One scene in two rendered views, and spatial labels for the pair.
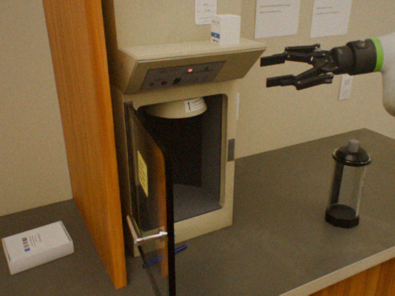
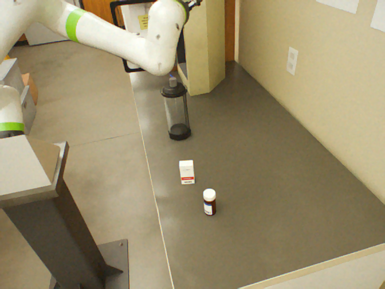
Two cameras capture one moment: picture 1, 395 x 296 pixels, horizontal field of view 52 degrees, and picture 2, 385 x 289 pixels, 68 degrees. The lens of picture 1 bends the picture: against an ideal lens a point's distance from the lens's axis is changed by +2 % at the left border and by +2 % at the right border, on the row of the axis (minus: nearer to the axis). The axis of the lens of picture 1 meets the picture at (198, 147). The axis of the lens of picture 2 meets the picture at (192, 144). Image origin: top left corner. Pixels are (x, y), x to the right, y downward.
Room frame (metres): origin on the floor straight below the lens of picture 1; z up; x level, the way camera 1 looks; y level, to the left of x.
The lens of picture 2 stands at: (1.43, -1.44, 1.69)
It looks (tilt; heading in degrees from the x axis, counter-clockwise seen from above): 38 degrees down; 107
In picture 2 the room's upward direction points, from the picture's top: 6 degrees counter-clockwise
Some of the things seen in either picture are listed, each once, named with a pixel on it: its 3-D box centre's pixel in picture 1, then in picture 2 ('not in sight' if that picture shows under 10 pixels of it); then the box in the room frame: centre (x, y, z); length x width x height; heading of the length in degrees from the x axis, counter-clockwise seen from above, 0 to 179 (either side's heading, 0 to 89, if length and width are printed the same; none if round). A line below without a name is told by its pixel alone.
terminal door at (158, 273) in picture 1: (149, 210); (144, 36); (0.74, 0.11, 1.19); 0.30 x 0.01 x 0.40; 21
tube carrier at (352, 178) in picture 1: (346, 186); (176, 111); (1.08, -0.45, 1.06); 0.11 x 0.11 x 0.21
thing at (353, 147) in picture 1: (352, 151); (173, 86); (1.08, -0.45, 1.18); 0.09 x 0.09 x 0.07
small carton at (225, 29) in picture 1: (225, 29); not in sight; (0.95, -0.06, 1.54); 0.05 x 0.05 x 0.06; 23
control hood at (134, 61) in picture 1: (194, 68); not in sight; (0.91, 0.01, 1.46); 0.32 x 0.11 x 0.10; 118
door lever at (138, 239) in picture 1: (143, 228); not in sight; (0.66, 0.11, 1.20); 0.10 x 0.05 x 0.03; 21
